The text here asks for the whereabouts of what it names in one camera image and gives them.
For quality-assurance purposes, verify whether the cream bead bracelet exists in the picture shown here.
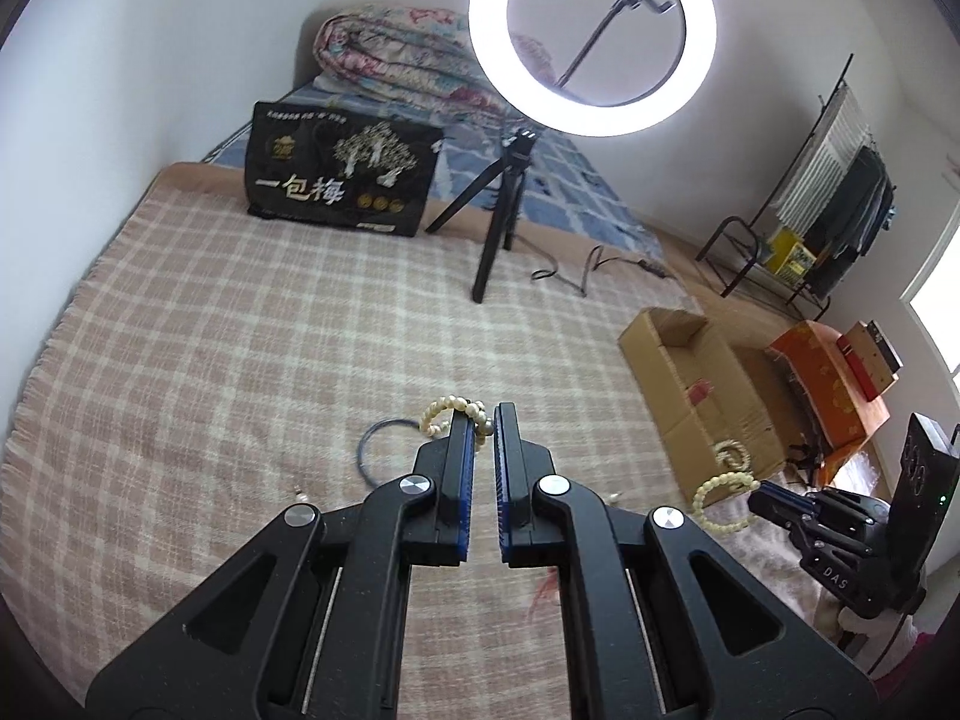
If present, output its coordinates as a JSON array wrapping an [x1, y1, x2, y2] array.
[[416, 393, 497, 439], [689, 439, 762, 535]]

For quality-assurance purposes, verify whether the orange cloth covered stand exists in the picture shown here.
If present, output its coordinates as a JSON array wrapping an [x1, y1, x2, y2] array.
[[768, 320, 890, 486]]

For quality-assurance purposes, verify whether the cardboard box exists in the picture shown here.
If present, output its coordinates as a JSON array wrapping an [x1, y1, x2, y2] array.
[[619, 307, 815, 499]]

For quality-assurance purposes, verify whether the yellow box on rack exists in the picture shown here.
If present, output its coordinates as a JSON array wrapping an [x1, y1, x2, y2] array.
[[765, 227, 817, 283]]

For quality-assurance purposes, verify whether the pink plaid blanket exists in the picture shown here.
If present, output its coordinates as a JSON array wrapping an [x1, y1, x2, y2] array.
[[2, 164, 690, 697]]

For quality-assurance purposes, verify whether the black clothes rack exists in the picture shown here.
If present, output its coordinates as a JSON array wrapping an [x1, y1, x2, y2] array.
[[695, 59, 878, 320]]

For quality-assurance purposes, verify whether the black tripod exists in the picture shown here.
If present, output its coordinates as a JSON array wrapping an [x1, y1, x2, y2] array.
[[427, 127, 539, 304]]

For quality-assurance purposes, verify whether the black snack bag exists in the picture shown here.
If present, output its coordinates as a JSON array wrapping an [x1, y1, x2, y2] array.
[[244, 103, 444, 238]]

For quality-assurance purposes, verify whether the phone holder clamp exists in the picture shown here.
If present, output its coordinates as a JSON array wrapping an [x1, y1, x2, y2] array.
[[555, 0, 677, 89]]

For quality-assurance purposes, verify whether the folded floral quilt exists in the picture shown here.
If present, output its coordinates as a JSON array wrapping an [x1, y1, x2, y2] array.
[[313, 4, 511, 121]]

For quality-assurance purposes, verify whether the blue bangle ring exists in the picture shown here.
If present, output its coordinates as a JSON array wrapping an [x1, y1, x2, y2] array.
[[355, 416, 427, 493]]

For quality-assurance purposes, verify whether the black power cable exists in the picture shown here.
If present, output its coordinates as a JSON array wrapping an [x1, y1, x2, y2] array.
[[530, 242, 680, 301]]

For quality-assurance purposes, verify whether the white ring light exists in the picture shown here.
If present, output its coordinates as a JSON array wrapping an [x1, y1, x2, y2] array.
[[469, 0, 718, 138]]

